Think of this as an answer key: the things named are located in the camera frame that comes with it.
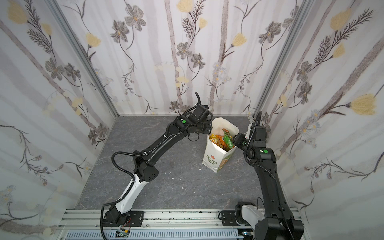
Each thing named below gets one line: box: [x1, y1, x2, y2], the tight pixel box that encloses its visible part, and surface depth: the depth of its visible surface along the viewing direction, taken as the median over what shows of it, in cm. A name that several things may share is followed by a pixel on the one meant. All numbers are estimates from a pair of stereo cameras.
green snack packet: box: [222, 128, 234, 149], surface depth 81 cm
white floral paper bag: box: [202, 117, 240, 173], surface depth 83 cm
